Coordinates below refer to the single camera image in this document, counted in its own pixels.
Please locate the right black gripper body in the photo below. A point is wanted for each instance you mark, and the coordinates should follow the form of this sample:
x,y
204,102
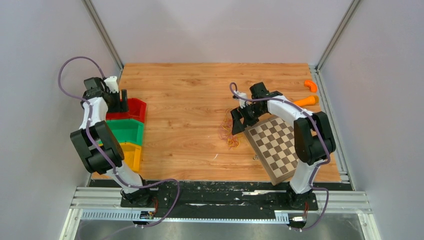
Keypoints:
x,y
250,114

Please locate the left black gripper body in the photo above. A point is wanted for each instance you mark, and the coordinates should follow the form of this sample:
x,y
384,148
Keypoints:
x,y
116,105

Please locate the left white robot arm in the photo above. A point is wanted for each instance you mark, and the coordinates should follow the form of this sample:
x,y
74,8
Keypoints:
x,y
95,143

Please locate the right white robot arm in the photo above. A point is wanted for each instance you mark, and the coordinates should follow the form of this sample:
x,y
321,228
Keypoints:
x,y
313,137

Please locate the red plastic bin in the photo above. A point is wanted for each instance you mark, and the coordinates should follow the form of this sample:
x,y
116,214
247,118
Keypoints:
x,y
137,110

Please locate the green plastic bin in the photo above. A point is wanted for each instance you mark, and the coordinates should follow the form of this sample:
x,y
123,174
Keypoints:
x,y
127,130

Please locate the wooden chessboard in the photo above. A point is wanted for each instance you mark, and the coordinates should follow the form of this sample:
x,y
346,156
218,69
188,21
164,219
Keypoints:
x,y
273,142

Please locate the yellow plastic bin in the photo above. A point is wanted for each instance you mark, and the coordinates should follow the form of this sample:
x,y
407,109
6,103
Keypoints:
x,y
132,155

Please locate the orange plastic carrot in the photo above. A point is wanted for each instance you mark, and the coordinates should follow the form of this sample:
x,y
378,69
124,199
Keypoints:
x,y
308,101

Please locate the orange curved pipe piece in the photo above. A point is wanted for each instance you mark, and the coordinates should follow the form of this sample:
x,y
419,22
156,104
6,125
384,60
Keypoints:
x,y
311,85

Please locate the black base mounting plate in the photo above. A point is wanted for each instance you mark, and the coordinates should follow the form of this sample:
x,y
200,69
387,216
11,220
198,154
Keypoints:
x,y
224,200

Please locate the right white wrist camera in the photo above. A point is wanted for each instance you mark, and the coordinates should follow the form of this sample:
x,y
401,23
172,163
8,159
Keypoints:
x,y
242,99

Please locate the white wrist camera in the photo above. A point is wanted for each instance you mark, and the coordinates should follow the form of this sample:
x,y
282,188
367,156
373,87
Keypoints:
x,y
242,99
112,84

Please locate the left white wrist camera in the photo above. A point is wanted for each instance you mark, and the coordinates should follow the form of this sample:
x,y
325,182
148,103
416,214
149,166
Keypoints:
x,y
112,84

